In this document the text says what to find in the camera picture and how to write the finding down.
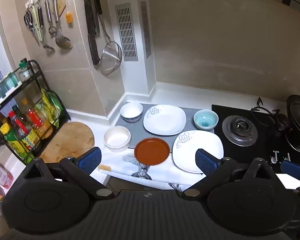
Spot round wooden cutting board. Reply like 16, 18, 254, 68
39, 122, 95, 164

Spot red-capped bottle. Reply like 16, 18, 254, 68
8, 110, 30, 140

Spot teal bowl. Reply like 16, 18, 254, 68
193, 109, 219, 131

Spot light green spatula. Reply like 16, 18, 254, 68
31, 5, 45, 47

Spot black pot support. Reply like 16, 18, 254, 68
250, 97, 290, 132

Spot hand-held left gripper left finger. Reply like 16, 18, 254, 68
20, 146, 118, 201

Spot narrow metal vent grille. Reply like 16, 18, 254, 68
140, 1, 152, 58

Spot long black knife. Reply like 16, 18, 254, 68
83, 0, 101, 66

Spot black-handled scissors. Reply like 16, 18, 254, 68
24, 10, 37, 37

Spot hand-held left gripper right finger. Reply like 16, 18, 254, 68
177, 148, 279, 201

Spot black wire rack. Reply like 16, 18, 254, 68
0, 60, 72, 164

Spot red-labelled oil bottle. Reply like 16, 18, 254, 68
27, 105, 52, 139

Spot black glass gas stove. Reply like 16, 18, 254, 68
211, 104, 300, 173

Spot cream white bowl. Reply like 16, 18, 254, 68
104, 126, 131, 153

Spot green-capped spice jar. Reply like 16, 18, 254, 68
19, 59, 32, 80

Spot wide metal vent grille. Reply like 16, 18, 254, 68
115, 3, 139, 62

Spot yellow green snack bag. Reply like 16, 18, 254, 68
40, 88, 64, 128

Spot brown round plate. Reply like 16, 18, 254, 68
134, 137, 170, 166

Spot steel mesh strainer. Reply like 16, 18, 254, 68
93, 0, 123, 75

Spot grey mat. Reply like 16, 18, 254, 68
114, 102, 215, 153

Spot round metal gas burner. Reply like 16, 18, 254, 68
222, 115, 258, 147

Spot white bowl with blue pattern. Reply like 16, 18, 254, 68
120, 102, 143, 123

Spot yellow-capped green bottle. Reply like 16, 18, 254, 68
0, 123, 35, 163

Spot white cloth with black print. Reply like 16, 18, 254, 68
97, 142, 206, 193

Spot pink-labelled plastic bottle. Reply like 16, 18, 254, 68
0, 157, 14, 189

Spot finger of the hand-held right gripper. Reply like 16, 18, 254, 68
280, 159, 300, 182

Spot white square flower-print plate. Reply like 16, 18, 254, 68
143, 104, 187, 136
172, 130, 224, 173

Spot steel ladle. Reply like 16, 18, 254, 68
51, 0, 73, 50

